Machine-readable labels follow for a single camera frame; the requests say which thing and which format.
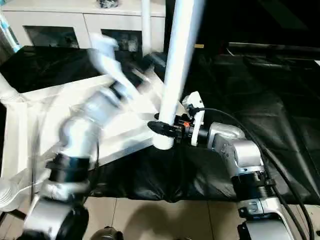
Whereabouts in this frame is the white plastic table leg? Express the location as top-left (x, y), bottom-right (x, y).
top-left (0, 72), bottom-right (22, 104)
top-left (141, 0), bottom-right (153, 57)
top-left (0, 176), bottom-right (27, 213)
top-left (152, 0), bottom-right (206, 151)

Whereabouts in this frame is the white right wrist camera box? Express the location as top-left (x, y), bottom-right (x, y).
top-left (181, 91), bottom-right (206, 147)

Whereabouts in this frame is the black mat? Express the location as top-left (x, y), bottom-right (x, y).
top-left (0, 45), bottom-right (320, 205)

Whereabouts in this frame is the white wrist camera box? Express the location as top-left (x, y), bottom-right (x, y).
top-left (89, 34), bottom-right (123, 79)
top-left (181, 91), bottom-right (206, 147)

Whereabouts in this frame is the light blue plastic pack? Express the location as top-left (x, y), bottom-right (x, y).
top-left (0, 10), bottom-right (22, 53)

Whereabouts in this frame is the white cabinet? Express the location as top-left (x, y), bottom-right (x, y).
top-left (0, 0), bottom-right (167, 54)

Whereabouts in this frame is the white plastic table top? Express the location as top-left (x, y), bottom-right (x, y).
top-left (0, 74), bottom-right (177, 202)

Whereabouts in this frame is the grey robot foot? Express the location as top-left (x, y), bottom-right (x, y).
top-left (90, 226), bottom-right (124, 240)

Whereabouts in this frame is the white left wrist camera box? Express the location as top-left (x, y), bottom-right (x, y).
top-left (89, 34), bottom-right (123, 79)

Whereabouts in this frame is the grey object on cabinet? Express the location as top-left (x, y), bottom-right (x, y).
top-left (97, 0), bottom-right (121, 9)

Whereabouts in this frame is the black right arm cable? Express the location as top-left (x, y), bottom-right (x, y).
top-left (189, 106), bottom-right (316, 238)

